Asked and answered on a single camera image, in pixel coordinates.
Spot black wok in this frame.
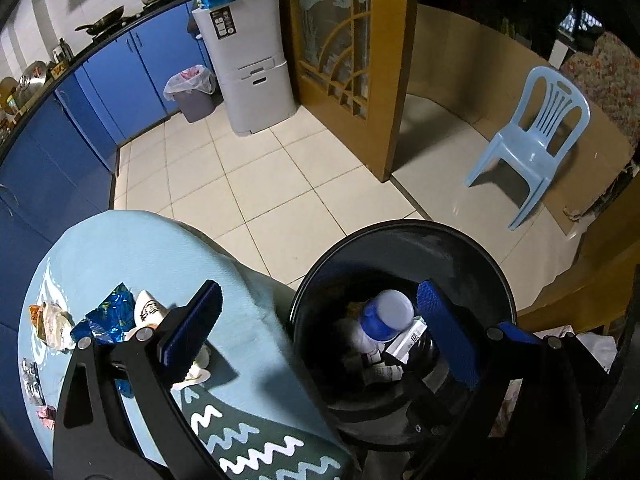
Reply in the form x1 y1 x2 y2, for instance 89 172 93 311
75 6 126 36

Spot brown cardboard sheet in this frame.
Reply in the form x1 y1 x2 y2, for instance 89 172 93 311
405 2 636 236

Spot white tall storage cabinet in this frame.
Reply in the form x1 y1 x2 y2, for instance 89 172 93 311
192 0 298 136

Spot blue crumpled foil bag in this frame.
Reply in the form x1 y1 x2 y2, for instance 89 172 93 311
70 282 137 346

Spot cream plastic wrapper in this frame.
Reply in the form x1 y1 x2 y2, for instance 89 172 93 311
37 301 76 352

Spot light blue plastic chair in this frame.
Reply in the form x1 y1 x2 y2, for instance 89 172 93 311
466 66 592 231

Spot blue kitchen cabinets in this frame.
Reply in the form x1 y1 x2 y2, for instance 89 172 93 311
0 0 216 281

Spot round blue-clothed table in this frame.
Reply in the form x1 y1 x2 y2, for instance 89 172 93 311
17 208 353 480

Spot black kitchen countertop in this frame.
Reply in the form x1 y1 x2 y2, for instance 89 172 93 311
0 0 198 161

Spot wooden door with frosted glass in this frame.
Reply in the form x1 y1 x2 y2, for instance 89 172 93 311
275 0 418 183

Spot steel pot lid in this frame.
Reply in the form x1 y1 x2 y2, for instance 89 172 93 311
17 60 48 93

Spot silver blister pack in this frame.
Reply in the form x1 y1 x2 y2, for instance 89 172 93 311
20 357 43 406

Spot white tissue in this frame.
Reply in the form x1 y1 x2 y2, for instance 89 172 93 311
345 317 386 361

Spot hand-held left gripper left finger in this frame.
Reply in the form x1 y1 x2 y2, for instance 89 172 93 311
52 280 228 480

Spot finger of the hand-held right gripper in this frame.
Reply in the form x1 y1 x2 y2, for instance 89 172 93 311
499 321 544 347

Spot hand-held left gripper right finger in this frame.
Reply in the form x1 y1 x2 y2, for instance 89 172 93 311
416 280 588 480

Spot floral patterned cushion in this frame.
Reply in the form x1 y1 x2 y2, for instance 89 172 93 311
557 30 640 141

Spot black round trash bin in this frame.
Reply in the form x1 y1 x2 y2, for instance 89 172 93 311
289 220 518 453

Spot grey bin with plastic liner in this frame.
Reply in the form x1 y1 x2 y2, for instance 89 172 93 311
163 64 218 123

